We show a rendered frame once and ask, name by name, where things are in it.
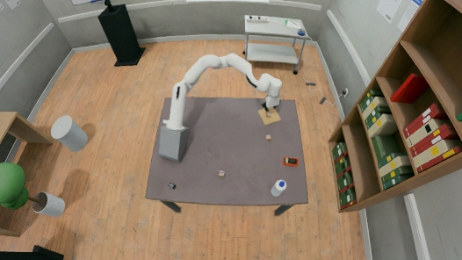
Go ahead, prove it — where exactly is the white plastic bottle with blue cap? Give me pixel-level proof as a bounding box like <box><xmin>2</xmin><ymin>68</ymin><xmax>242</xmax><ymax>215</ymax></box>
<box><xmin>271</xmin><ymin>180</ymin><xmax>286</xmax><ymax>197</ymax></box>

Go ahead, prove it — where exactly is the tan flat mat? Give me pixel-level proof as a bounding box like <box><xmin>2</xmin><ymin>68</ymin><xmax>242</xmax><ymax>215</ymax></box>
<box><xmin>258</xmin><ymin>107</ymin><xmax>281</xmax><ymax>125</ymax></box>

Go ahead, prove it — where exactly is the orange pocket multimeter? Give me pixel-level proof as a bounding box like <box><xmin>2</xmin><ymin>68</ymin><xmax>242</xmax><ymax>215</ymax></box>
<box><xmin>283</xmin><ymin>157</ymin><xmax>299</xmax><ymax>167</ymax></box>

